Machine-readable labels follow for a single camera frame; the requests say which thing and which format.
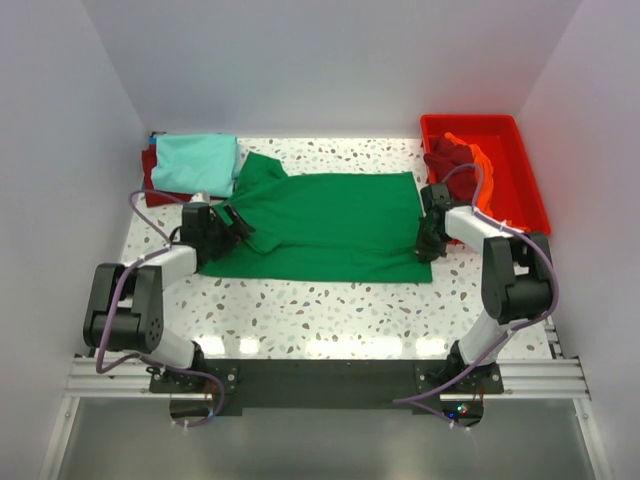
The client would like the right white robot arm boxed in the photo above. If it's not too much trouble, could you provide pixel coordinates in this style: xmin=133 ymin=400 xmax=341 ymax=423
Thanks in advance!
xmin=415 ymin=183 xmax=559 ymax=393

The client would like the folded teal t-shirt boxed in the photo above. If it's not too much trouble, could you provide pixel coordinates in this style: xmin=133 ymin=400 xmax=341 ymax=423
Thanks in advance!
xmin=151 ymin=134 xmax=240 ymax=198

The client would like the orange t-shirt in bin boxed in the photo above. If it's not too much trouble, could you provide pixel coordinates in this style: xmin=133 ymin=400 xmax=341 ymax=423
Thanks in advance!
xmin=444 ymin=132 xmax=494 ymax=216

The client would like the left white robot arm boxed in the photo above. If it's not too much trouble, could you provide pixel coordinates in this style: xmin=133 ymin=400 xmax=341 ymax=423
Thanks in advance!
xmin=83 ymin=202 xmax=256 ymax=393

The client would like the maroon t-shirt in bin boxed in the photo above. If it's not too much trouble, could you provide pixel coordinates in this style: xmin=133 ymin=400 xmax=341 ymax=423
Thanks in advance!
xmin=424 ymin=136 xmax=477 ymax=202

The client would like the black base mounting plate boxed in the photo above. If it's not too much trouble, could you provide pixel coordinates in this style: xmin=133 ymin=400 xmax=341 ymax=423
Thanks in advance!
xmin=147 ymin=359 xmax=505 ymax=426

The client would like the folded dark red t-shirt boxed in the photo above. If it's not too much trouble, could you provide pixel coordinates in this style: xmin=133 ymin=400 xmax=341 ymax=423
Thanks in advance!
xmin=141 ymin=145 xmax=195 ymax=207

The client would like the red plastic bin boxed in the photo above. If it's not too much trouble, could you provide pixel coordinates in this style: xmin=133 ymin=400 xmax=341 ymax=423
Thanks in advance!
xmin=420 ymin=114 xmax=551 ymax=235

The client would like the green t-shirt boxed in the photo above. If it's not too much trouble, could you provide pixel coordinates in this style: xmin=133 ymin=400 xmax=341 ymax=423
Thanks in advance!
xmin=200 ymin=152 xmax=433 ymax=284

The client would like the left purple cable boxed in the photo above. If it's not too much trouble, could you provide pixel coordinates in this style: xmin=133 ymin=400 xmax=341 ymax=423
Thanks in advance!
xmin=94 ymin=188 xmax=226 ymax=429

